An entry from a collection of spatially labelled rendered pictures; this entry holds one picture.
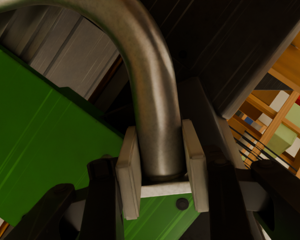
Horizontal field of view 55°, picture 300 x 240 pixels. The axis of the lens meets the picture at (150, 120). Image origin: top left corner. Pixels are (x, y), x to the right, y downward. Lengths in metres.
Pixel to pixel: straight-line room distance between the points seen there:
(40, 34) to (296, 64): 0.84
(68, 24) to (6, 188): 0.40
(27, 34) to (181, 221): 0.19
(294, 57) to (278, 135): 2.48
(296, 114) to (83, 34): 3.32
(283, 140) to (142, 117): 3.29
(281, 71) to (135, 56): 0.83
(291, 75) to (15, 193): 0.86
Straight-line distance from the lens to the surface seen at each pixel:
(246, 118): 8.64
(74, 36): 0.63
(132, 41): 0.18
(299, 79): 0.99
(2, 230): 0.44
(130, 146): 0.16
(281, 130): 3.49
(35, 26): 0.25
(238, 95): 0.27
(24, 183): 0.25
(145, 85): 0.18
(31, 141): 0.24
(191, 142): 0.16
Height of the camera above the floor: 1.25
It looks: 13 degrees down
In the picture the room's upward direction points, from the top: 129 degrees clockwise
